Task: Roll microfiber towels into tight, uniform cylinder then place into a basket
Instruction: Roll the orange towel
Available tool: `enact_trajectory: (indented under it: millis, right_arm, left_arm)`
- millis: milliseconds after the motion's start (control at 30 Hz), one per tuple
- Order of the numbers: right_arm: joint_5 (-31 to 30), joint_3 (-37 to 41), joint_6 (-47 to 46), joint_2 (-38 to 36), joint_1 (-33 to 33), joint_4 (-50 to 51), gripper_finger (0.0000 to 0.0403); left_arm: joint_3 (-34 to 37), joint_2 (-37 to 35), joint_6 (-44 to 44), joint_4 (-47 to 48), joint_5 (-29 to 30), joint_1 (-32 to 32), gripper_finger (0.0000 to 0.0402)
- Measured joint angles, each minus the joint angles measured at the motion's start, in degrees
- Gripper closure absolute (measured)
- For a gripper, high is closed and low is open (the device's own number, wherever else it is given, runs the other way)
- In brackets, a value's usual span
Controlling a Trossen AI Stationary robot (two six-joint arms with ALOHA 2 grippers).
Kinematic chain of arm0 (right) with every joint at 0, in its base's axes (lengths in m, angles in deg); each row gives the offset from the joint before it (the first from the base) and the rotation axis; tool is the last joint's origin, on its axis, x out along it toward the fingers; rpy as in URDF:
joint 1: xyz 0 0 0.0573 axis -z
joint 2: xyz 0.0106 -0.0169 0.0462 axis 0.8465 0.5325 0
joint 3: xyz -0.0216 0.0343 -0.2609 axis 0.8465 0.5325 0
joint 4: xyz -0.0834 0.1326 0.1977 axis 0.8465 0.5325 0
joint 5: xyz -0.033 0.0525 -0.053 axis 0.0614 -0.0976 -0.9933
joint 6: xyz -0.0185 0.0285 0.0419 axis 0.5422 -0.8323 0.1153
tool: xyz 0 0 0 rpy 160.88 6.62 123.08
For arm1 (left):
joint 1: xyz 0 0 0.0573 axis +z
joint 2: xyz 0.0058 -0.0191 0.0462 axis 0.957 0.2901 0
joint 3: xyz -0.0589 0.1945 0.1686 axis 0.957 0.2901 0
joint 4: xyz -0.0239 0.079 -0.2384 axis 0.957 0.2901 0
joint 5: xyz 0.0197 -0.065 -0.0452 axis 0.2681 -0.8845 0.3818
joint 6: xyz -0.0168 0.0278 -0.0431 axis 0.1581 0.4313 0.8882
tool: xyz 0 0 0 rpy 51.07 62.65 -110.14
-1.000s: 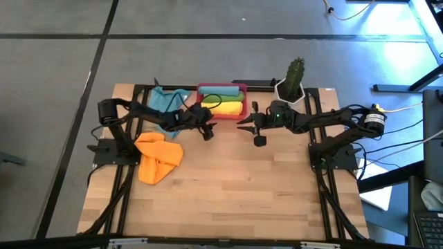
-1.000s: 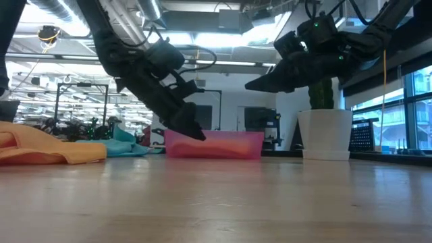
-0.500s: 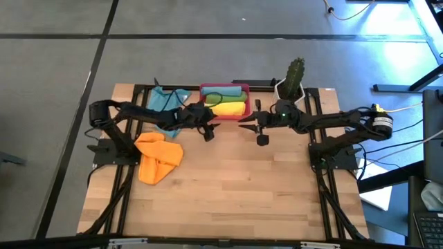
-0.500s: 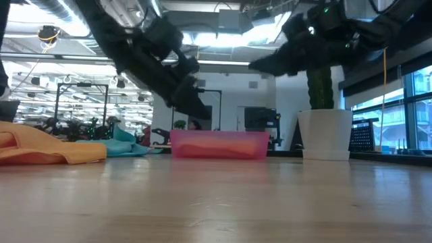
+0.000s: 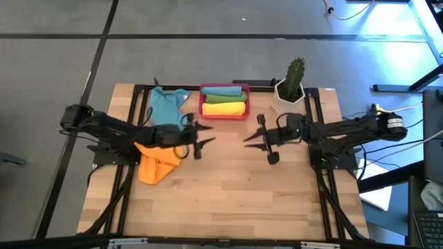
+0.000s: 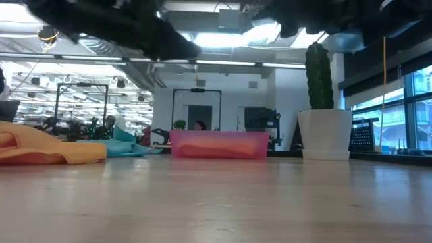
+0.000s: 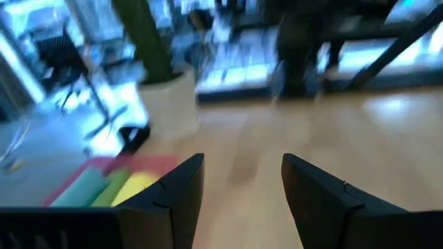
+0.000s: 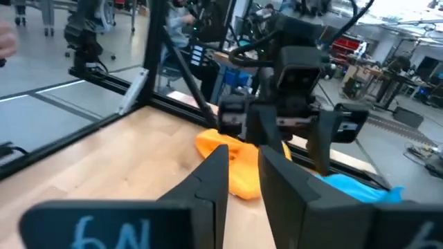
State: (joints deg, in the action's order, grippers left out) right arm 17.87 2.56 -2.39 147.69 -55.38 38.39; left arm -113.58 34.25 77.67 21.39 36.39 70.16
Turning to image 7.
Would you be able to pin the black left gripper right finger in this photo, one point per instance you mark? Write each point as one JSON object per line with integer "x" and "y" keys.
{"x": 332, "y": 218}

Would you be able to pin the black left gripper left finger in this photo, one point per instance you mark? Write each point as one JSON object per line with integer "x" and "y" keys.
{"x": 155, "y": 218}

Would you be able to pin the yellow microfiber towel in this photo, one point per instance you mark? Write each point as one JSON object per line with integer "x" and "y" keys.
{"x": 135, "y": 186}

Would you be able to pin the green microfiber towel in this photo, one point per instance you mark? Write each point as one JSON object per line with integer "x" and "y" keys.
{"x": 112, "y": 186}

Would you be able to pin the pink plastic basket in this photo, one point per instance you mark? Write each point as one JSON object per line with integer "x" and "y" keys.
{"x": 104, "y": 162}

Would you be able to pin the blue microfiber towel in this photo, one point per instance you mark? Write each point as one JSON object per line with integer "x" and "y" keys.
{"x": 83, "y": 188}

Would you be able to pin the white hexagonal plant pot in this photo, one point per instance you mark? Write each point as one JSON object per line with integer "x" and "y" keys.
{"x": 169, "y": 103}

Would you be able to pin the green cactus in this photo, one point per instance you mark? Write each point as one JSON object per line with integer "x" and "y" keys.
{"x": 145, "y": 38}

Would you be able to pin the black desk beam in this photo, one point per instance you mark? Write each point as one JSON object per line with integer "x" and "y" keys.
{"x": 398, "y": 45}

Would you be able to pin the black mesh chair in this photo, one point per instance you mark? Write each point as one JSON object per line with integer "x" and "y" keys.
{"x": 60, "y": 55}

